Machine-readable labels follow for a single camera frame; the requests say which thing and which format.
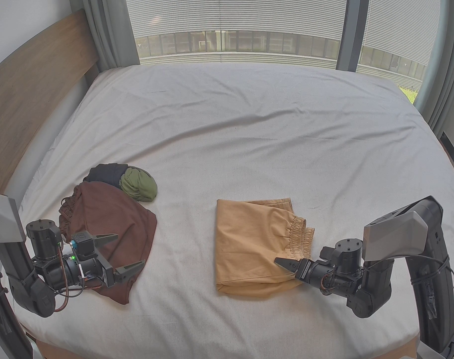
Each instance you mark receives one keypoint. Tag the green garment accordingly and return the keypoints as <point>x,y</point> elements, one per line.
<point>137,183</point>

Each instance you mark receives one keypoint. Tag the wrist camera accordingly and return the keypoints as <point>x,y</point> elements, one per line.
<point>83,243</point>
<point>327,253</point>

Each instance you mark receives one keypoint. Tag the window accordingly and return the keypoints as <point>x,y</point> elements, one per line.
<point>230,6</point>

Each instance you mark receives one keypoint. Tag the black garment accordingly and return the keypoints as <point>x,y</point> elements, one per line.
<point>101,173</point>

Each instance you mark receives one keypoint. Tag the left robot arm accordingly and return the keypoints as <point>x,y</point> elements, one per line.
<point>29,294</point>

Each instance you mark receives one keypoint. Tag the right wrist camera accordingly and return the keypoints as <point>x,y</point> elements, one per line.
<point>327,253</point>

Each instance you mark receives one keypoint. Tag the tan shorts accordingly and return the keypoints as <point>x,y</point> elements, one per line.
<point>245,245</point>

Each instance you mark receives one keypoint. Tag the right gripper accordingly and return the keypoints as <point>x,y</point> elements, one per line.
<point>316,273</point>

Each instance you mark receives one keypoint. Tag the grey-green curtain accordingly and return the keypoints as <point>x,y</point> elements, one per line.
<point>449,69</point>
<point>107,21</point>

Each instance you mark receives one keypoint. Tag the brown shorts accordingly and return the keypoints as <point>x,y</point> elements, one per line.
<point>114,215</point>

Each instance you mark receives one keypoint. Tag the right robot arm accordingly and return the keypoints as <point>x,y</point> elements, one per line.
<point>372,294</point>

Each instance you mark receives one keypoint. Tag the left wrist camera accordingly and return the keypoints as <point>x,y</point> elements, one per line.
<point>83,243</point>

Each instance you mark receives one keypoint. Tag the bed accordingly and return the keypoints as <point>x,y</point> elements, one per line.
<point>268,125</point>

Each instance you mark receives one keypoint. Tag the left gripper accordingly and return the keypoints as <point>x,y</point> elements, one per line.
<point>88,271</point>

